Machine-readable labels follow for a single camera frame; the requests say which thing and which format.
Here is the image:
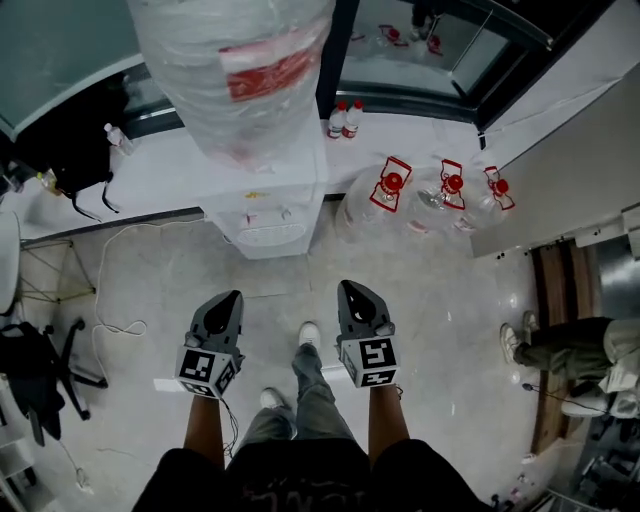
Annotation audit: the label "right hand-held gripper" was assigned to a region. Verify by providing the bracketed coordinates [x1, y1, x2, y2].
[335, 279, 402, 389]

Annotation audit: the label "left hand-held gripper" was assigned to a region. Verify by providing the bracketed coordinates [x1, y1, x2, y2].
[174, 289, 247, 400]

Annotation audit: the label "white water dispenser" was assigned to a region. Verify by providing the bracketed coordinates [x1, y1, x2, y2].
[197, 112, 330, 261]

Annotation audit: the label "person's left forearm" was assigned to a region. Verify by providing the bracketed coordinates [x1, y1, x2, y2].
[182, 394, 226, 471]

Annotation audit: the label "person's right forearm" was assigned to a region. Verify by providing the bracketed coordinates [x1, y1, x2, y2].
[367, 382, 406, 469]

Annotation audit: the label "empty clear water jug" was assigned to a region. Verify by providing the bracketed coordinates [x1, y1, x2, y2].
[405, 158, 476, 239]
[335, 155, 416, 245]
[467, 165, 516, 236]

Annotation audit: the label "clear water bottle red label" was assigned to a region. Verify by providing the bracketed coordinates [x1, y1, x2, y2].
[103, 122, 135, 157]

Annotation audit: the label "white locker cabinet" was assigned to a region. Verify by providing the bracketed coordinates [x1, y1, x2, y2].
[469, 59, 640, 261]

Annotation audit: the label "large bottle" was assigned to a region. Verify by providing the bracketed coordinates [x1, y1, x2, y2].
[125, 0, 337, 175]

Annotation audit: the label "person's left white shoe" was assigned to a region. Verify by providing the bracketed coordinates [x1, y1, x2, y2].
[259, 387, 287, 412]

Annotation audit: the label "person's grey-green trousers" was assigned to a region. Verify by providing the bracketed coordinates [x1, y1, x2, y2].
[234, 342, 359, 454]

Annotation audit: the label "white window ledge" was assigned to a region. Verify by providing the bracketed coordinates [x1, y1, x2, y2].
[0, 112, 501, 241]

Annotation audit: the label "person's black printed shirt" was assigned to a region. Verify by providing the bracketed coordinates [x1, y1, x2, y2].
[130, 437, 496, 512]

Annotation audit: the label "white bottle red cap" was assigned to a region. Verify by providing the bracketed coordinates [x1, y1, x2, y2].
[327, 100, 350, 141]
[341, 99, 365, 142]

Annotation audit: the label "brown wooden platform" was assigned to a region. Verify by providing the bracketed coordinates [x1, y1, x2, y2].
[527, 239, 601, 456]

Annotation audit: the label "black office chair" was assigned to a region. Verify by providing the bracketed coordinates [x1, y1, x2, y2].
[0, 317, 110, 449]

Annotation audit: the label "white power adapter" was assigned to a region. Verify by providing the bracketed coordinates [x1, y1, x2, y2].
[72, 467, 96, 496]

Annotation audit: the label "amber drink bottle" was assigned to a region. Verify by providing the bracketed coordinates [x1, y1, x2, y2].
[34, 169, 64, 197]

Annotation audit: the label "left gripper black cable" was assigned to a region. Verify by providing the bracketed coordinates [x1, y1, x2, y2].
[219, 397, 241, 459]

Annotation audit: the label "white floor cable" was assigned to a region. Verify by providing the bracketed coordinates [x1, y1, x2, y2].
[92, 217, 206, 386]

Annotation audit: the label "black window frame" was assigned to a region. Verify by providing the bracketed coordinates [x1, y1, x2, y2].
[119, 0, 556, 134]

